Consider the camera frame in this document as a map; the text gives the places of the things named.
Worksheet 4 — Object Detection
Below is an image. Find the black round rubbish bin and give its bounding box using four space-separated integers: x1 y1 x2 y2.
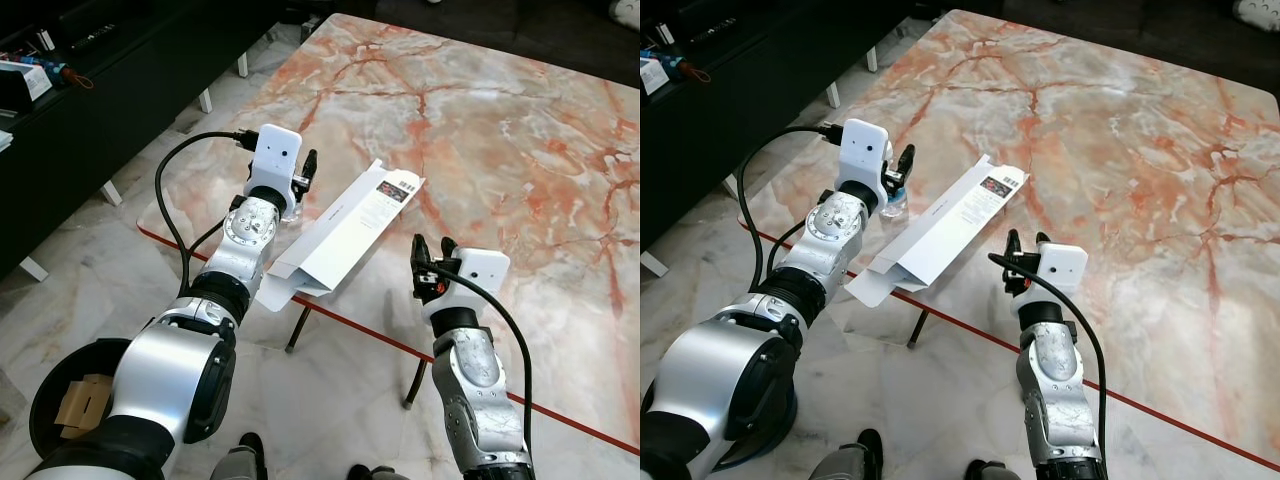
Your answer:
28 338 141 463
715 385 801 473

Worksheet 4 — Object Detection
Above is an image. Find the long white cardboard box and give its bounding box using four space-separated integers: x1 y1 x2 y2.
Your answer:
845 155 1026 309
255 158 426 313

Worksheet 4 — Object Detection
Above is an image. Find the black TV cabinet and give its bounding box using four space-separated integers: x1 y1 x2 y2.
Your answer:
640 0 926 277
0 0 311 283

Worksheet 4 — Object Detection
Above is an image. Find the blue and orange small item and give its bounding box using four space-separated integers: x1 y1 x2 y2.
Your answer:
40 58 96 91
665 55 713 86

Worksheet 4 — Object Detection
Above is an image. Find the dark grey sofa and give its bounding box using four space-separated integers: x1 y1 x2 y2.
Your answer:
1000 0 1280 93
380 0 641 81

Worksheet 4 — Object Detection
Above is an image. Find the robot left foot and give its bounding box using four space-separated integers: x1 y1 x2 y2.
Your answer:
810 428 886 480
210 432 269 480

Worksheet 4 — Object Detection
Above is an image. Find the brown cardboard box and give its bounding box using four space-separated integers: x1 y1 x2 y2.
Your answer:
55 373 114 439

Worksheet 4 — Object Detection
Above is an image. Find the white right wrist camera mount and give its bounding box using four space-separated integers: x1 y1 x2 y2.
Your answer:
428 248 511 319
1018 243 1089 319

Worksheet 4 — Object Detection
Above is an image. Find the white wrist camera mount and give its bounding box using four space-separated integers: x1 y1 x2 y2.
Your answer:
838 118 894 197
247 125 304 201
428 248 511 319
1018 243 1089 319

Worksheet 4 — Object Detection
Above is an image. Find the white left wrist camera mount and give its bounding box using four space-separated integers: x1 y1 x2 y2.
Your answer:
838 118 894 197
247 125 304 201

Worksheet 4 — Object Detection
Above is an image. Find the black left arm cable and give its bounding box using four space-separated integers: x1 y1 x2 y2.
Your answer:
737 123 849 297
155 128 259 301

